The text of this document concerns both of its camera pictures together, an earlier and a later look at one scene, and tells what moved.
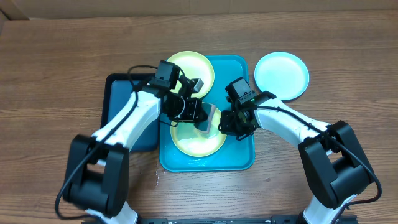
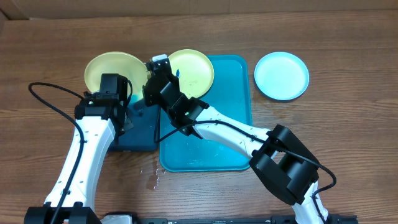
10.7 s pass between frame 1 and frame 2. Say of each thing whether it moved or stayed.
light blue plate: stayed
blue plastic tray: stayed
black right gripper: moved
